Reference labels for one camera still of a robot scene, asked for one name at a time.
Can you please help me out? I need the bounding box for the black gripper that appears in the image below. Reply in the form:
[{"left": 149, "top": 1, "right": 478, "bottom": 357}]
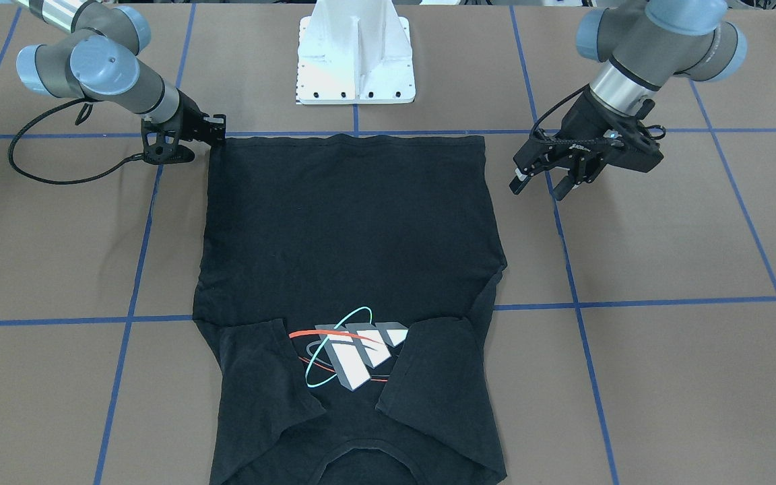
[
  {"left": 141, "top": 94, "right": 227, "bottom": 166},
  {"left": 509, "top": 87, "right": 665, "bottom": 201}
]

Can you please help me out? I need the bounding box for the black graphic t-shirt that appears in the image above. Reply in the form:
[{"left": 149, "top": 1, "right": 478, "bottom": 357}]
[{"left": 192, "top": 135, "right": 507, "bottom": 484}]

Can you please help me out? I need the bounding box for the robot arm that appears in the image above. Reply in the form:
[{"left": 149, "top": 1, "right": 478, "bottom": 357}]
[
  {"left": 15, "top": 1, "right": 226, "bottom": 165},
  {"left": 509, "top": 1, "right": 748, "bottom": 201}
]

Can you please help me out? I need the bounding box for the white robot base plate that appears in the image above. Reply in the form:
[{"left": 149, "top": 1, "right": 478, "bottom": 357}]
[{"left": 296, "top": 1, "right": 416, "bottom": 105}]

